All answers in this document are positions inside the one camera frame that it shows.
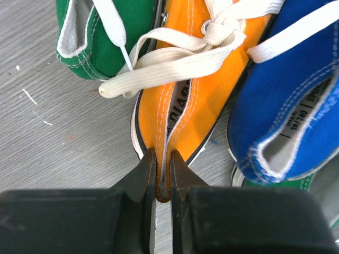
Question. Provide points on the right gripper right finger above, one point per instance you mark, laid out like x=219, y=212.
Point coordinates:
x=208, y=219

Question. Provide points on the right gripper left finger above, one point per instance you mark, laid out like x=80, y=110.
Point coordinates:
x=119, y=219

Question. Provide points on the orange sneaker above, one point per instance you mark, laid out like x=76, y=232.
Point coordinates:
x=183, y=73

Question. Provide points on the green sneaker lower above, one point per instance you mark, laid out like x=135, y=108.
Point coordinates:
x=323, y=185

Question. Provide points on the green sneaker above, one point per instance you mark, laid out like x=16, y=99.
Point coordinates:
x=83, y=45
x=323, y=185

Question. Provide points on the blue sneaker upper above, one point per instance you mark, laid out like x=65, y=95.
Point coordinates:
x=284, y=124

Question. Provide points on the green sneaker upper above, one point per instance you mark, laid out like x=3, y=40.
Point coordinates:
x=83, y=45

